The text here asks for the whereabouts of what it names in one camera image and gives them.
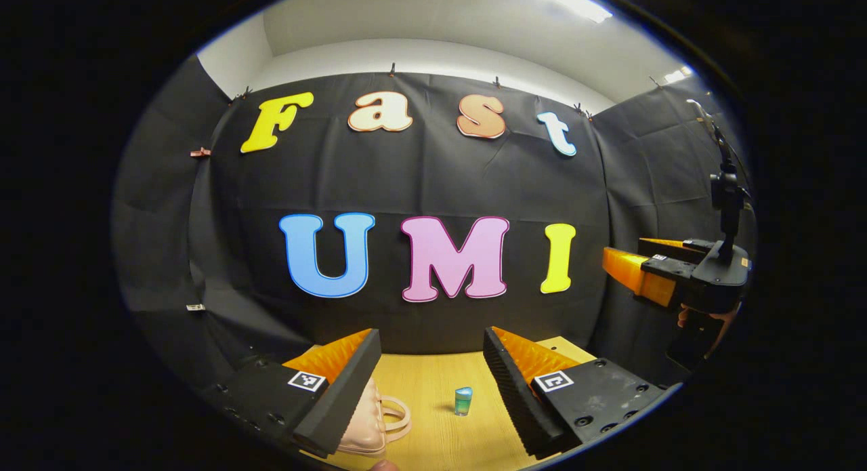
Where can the ceiling light panel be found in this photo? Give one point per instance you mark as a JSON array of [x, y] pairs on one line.
[[679, 74]]

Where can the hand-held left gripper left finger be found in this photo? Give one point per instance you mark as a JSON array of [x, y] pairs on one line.
[[349, 390]]

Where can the black backdrop cloth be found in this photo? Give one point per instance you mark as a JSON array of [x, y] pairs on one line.
[[433, 179]]

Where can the pink suitcase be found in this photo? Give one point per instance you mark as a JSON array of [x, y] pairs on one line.
[[369, 427]]

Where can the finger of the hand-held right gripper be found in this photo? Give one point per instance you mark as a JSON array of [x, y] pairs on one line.
[[630, 271], [670, 246]]

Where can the orange cloth clip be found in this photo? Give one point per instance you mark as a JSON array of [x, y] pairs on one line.
[[200, 152]]

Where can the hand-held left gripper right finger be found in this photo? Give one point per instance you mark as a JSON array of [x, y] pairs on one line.
[[515, 390]]

